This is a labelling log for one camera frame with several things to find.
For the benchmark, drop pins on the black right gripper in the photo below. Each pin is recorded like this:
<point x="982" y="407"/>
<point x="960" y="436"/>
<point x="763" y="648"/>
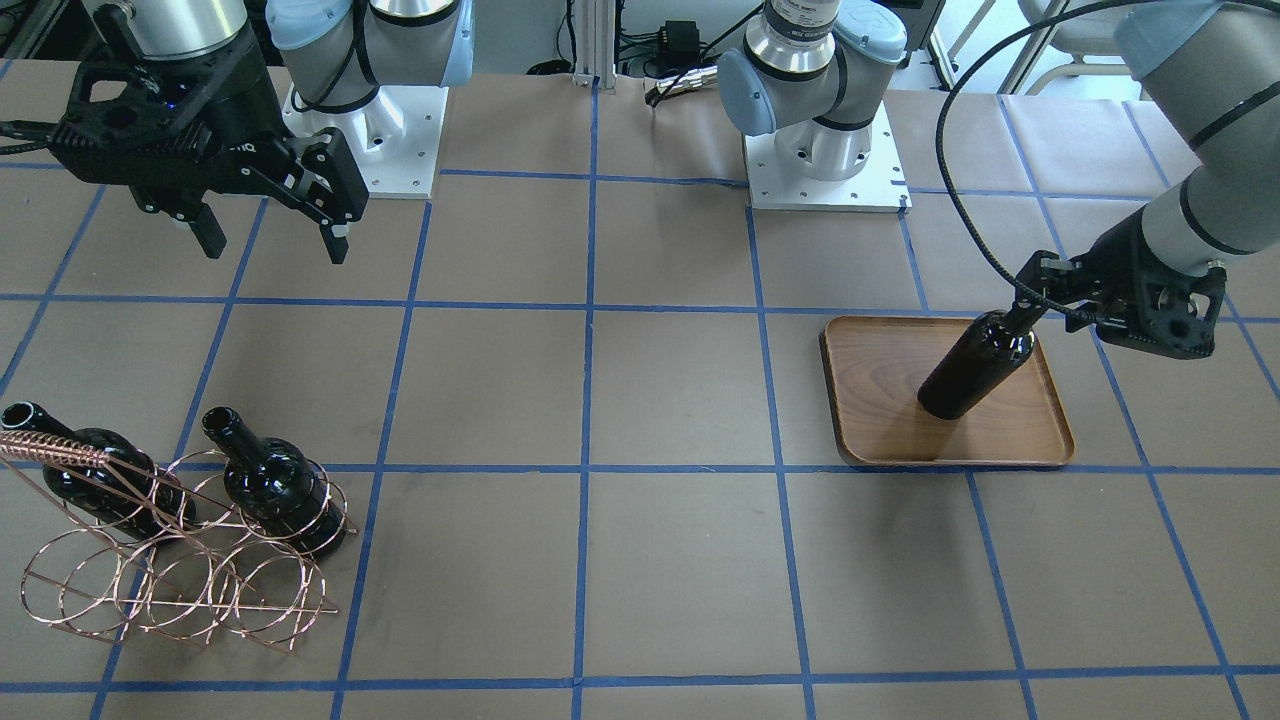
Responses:
<point x="243" y="112"/>

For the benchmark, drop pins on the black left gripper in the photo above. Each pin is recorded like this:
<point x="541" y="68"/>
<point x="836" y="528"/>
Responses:
<point x="1133" y="249"/>

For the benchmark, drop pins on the dark wine bottle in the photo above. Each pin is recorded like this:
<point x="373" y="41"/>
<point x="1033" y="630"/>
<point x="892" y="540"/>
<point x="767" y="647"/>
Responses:
<point x="125" y="495"/>
<point x="275" y="486"/>
<point x="993" y="346"/>

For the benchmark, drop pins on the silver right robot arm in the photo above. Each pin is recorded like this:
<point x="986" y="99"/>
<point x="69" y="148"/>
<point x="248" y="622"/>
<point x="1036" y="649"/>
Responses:
<point x="338" y="53"/>

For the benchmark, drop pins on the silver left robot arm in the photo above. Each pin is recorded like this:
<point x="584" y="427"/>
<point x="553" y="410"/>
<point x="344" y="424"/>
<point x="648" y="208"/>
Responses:
<point x="1211" y="68"/>

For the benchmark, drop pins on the wooden tray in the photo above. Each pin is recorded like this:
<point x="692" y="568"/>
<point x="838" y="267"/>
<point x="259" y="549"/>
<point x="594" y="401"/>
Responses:
<point x="874" y="366"/>

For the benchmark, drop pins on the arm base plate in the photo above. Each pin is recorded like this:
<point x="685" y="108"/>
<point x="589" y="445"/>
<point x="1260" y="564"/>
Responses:
<point x="809" y="167"/>
<point x="395" y="138"/>

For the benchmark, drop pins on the copper wire bottle basket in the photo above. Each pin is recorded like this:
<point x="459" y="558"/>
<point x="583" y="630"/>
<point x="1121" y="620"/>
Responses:
<point x="188" y="585"/>

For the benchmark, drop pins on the aluminium frame post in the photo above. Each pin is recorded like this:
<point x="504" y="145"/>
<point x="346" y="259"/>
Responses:
<point x="593" y="37"/>

